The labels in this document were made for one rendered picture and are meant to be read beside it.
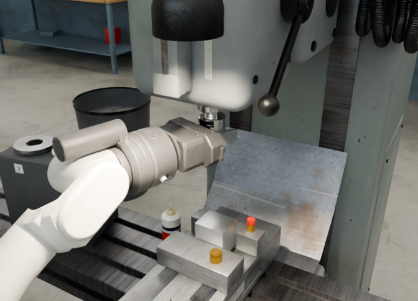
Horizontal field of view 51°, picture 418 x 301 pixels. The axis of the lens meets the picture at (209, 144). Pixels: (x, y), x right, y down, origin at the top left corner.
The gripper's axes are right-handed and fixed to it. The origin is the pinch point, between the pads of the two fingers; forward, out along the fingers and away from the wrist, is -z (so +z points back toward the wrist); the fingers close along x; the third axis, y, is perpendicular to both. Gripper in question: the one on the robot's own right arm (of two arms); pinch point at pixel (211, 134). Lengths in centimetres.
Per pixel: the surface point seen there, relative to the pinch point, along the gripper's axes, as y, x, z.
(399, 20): -18.2, -16.9, -25.9
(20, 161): 13.5, 38.9, 19.1
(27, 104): 122, 381, -107
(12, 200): 24, 43, 21
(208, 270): 21.0, -6.8, 6.7
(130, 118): 65, 156, -84
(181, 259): 21.1, -1.5, 8.2
